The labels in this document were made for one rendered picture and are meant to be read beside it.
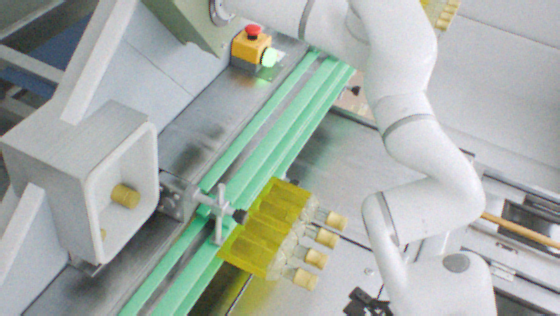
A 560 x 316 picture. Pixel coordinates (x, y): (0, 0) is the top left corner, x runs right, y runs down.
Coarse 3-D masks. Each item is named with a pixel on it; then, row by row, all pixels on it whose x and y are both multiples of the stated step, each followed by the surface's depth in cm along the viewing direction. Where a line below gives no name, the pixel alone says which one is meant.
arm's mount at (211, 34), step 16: (144, 0) 91; (160, 0) 87; (176, 0) 84; (192, 0) 89; (208, 0) 94; (160, 16) 97; (176, 16) 92; (192, 16) 91; (208, 16) 96; (176, 32) 104; (192, 32) 98; (208, 32) 99; (224, 32) 105; (208, 48) 104; (224, 48) 108
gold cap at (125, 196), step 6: (114, 186) 104; (120, 186) 104; (114, 192) 104; (120, 192) 103; (126, 192) 103; (132, 192) 104; (138, 192) 104; (114, 198) 104; (120, 198) 103; (126, 198) 103; (132, 198) 103; (138, 198) 105; (126, 204) 103; (132, 204) 104
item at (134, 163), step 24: (120, 144) 87; (144, 144) 97; (96, 168) 83; (120, 168) 103; (144, 168) 101; (96, 192) 99; (144, 192) 106; (96, 216) 88; (120, 216) 104; (144, 216) 105; (96, 240) 91; (120, 240) 100
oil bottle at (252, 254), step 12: (228, 240) 115; (240, 240) 116; (252, 240) 116; (228, 252) 115; (240, 252) 114; (252, 252) 114; (264, 252) 114; (276, 252) 115; (240, 264) 116; (252, 264) 114; (264, 264) 113; (276, 264) 113; (264, 276) 115; (276, 276) 114
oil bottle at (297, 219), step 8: (264, 192) 125; (256, 200) 123; (264, 200) 124; (272, 200) 124; (280, 200) 124; (248, 208) 123; (256, 208) 122; (264, 208) 122; (272, 208) 122; (280, 208) 123; (288, 208) 123; (296, 208) 123; (272, 216) 121; (280, 216) 121; (288, 216) 121; (296, 216) 121; (304, 216) 122; (288, 224) 120; (296, 224) 120; (304, 224) 121; (296, 232) 121; (304, 232) 121
